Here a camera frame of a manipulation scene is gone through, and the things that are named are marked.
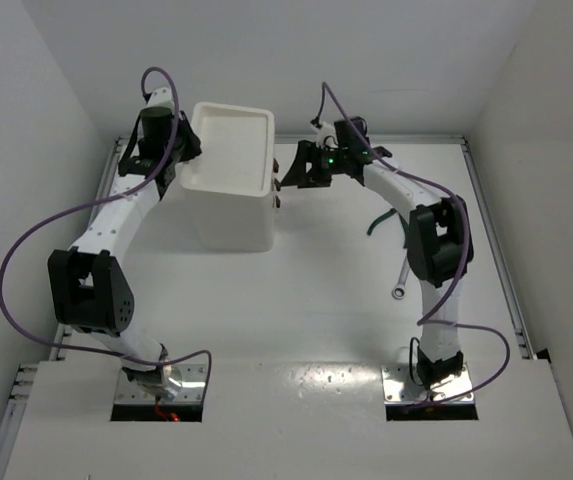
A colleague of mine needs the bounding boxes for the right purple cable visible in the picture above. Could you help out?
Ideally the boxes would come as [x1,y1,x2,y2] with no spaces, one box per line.
[310,82,511,412]

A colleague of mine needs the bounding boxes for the long silver ratchet wrench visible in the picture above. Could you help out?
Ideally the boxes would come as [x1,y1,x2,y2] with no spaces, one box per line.
[391,263,410,300]

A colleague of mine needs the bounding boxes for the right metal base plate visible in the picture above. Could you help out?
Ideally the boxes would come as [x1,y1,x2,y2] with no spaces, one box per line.
[381,364,475,406]

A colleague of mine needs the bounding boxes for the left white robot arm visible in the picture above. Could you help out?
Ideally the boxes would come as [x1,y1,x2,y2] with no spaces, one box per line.
[47,86,201,401]

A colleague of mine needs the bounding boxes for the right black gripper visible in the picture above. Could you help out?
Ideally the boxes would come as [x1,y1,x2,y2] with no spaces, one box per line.
[283,140,349,189]

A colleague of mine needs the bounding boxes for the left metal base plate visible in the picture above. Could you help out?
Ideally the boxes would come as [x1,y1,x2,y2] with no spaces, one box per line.
[114,363,208,406]

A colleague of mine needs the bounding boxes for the green handled pliers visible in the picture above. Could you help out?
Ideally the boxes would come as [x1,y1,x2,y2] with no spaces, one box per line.
[366,208,409,249]

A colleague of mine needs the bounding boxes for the white drawer cabinet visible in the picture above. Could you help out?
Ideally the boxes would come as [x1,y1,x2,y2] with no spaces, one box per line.
[179,102,277,252]

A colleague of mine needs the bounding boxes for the metal base plate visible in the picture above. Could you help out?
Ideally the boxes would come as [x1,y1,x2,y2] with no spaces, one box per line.
[114,363,208,406]
[381,364,475,406]

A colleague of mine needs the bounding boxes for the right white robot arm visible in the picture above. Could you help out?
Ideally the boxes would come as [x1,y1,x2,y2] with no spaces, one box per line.
[281,117,473,388]

